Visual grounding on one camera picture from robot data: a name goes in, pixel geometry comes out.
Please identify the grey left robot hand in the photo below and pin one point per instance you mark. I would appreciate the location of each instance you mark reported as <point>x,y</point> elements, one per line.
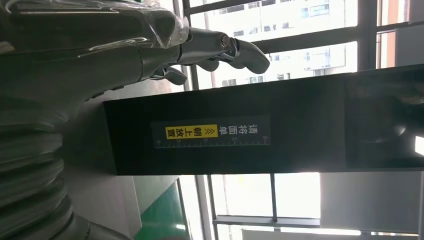
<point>82,49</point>

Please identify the green conveyor belt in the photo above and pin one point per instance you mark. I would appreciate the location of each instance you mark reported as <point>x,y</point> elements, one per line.
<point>162,215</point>

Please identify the yellow and black ruler sticker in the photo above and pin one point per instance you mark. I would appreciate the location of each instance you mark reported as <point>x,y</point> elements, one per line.
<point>212,132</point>

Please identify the black scanner column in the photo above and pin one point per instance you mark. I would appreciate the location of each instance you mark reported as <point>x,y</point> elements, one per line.
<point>298,132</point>

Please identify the dark window frame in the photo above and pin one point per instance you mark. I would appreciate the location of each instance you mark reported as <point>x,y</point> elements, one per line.
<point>367,33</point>

